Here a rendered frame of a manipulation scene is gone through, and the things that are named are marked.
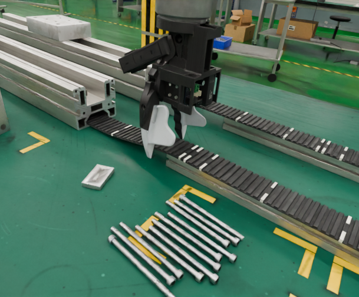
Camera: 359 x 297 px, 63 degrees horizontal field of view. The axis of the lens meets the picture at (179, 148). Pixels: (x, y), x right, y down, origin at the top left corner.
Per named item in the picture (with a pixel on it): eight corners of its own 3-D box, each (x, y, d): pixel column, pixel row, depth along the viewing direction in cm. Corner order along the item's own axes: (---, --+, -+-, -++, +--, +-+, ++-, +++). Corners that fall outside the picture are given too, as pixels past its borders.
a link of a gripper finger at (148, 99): (141, 131, 43) (156, 71, 40) (133, 127, 43) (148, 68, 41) (160, 130, 47) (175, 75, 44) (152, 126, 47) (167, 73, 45)
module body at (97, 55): (170, 93, 77) (173, 61, 73) (144, 104, 70) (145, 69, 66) (14, 36, 116) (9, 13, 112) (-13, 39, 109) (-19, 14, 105)
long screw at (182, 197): (178, 200, 43) (178, 195, 42) (182, 197, 43) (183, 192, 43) (240, 243, 37) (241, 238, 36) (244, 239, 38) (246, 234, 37)
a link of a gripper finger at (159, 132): (160, 172, 43) (178, 112, 41) (131, 156, 46) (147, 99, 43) (172, 169, 46) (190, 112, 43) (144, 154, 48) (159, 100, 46)
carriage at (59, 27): (92, 46, 90) (90, 22, 87) (60, 51, 83) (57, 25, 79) (61, 36, 98) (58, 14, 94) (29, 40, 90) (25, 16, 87)
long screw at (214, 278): (219, 280, 32) (220, 274, 32) (214, 286, 31) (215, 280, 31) (152, 228, 38) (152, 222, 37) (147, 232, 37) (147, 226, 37)
